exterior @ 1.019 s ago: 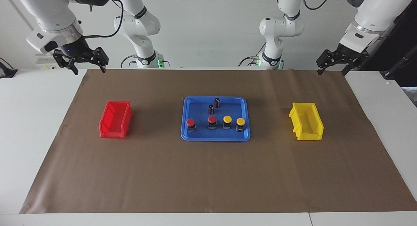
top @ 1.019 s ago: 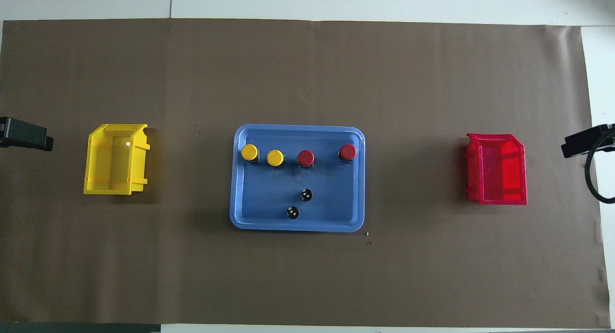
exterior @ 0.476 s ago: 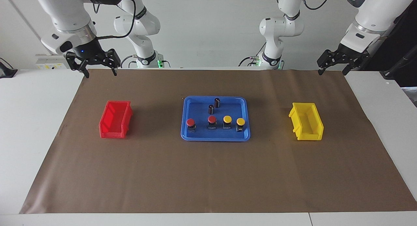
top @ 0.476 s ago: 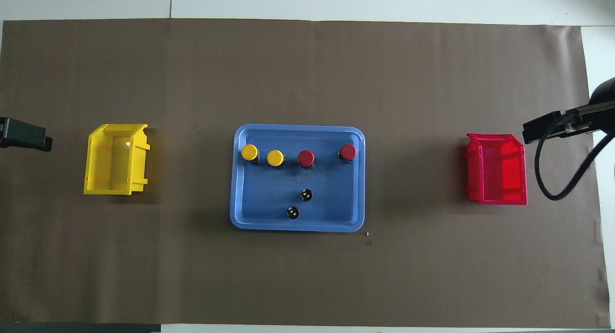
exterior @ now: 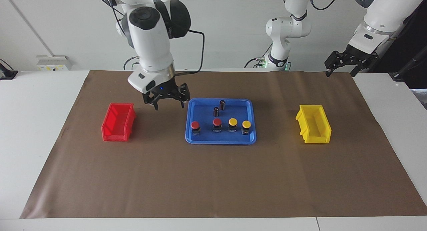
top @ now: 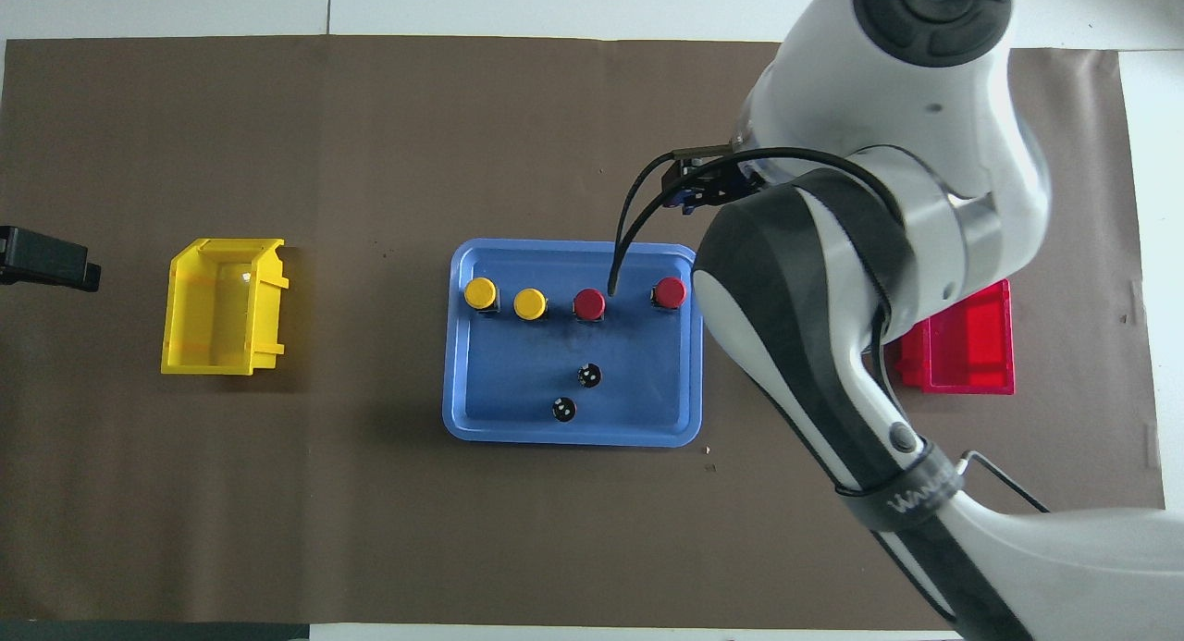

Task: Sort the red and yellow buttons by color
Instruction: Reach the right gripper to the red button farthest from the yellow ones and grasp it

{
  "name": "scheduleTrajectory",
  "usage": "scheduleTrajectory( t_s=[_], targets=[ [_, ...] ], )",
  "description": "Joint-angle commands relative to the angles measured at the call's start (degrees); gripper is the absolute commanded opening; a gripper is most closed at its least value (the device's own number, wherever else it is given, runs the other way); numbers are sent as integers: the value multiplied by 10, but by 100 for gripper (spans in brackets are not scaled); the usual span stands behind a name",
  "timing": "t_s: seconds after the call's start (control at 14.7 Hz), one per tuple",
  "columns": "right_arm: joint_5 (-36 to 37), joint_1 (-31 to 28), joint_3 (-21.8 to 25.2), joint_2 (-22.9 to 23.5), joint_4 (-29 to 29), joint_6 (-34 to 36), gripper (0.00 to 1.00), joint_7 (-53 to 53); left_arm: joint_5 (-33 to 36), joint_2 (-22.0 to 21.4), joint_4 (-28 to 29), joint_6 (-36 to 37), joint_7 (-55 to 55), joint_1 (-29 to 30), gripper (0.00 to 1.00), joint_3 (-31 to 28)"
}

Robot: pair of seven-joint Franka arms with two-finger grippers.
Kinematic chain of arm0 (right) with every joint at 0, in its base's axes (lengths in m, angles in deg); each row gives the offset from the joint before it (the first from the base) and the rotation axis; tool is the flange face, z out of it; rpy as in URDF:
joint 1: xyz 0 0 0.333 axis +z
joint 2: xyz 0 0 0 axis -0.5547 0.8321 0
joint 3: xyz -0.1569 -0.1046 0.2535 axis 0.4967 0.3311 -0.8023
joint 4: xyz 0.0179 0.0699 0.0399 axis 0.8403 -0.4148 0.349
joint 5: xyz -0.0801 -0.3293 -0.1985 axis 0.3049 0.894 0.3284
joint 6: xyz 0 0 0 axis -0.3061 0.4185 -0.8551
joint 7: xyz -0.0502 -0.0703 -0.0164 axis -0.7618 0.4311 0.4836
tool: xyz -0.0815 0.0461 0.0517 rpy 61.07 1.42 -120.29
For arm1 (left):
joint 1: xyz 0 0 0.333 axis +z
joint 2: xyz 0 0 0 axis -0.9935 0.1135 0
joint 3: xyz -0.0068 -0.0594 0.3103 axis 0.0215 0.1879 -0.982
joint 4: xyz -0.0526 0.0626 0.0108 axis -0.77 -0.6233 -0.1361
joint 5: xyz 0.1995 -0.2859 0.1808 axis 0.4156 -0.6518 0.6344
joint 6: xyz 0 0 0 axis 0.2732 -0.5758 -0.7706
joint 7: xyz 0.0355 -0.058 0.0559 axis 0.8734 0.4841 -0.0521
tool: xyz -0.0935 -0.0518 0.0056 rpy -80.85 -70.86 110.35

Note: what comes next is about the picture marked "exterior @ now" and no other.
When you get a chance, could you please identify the black stand pole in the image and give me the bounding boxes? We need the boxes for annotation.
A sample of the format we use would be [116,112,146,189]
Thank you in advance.
[389,46,427,82]

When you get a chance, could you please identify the red plastic bin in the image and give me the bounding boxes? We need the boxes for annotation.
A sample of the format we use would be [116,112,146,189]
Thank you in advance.
[101,103,136,142]

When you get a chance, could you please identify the black right base cables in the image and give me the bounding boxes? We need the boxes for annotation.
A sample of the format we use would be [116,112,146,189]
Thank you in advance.
[123,56,139,70]

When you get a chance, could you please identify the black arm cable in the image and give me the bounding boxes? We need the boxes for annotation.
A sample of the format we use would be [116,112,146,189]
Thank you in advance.
[173,29,205,75]
[309,0,342,10]

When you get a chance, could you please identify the yellow plastic bin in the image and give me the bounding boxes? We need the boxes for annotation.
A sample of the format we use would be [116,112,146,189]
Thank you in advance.
[296,105,332,144]

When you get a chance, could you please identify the brown paper table mat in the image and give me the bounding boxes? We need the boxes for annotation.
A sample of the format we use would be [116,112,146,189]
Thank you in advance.
[20,70,427,219]

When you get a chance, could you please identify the blue plastic tray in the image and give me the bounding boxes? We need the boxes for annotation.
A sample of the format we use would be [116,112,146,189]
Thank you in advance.
[185,98,257,145]

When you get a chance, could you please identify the black left base cables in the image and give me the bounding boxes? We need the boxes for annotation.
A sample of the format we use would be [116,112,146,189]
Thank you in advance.
[244,44,273,69]

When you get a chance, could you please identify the white wall outlet box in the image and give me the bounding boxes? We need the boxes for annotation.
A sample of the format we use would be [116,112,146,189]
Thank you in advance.
[36,55,72,71]

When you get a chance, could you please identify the black device at table edge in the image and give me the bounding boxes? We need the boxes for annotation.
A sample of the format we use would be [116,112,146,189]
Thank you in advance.
[0,59,19,80]

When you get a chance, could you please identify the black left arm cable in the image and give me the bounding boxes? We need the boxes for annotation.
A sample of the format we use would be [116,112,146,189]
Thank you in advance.
[309,0,342,10]

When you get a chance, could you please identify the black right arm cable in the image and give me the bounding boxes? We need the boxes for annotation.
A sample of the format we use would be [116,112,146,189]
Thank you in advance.
[173,29,205,75]

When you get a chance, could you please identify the black base cables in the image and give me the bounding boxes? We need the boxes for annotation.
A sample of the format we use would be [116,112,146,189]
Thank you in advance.
[123,56,139,70]
[244,44,273,69]

